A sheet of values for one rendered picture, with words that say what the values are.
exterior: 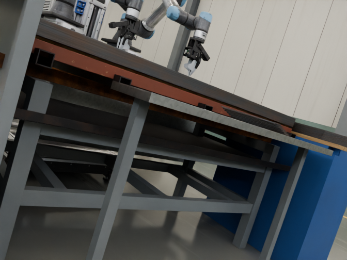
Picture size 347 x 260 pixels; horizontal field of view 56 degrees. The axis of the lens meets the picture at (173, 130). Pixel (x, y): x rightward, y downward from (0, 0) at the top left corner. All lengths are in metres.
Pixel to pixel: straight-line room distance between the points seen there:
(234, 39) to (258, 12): 1.05
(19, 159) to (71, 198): 0.26
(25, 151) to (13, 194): 0.16
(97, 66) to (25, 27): 0.35
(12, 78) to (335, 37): 8.73
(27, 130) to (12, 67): 0.30
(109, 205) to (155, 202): 0.45
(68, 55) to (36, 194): 0.51
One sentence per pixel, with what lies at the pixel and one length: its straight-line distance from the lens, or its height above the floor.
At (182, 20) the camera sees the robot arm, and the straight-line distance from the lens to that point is 1.96.
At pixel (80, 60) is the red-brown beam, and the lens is 1.19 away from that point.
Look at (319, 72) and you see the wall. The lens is 9.09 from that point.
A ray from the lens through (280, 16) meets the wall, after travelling 10.14.
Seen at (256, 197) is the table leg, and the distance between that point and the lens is 2.08.
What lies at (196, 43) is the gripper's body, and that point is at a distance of 1.92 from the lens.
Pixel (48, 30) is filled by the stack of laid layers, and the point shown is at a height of 0.84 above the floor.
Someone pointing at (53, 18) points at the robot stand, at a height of 1.01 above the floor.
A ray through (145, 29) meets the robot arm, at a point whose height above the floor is 1.20.
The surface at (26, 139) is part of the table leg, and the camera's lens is 1.20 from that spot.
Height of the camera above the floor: 0.74
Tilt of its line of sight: 5 degrees down
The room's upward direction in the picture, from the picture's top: 18 degrees clockwise
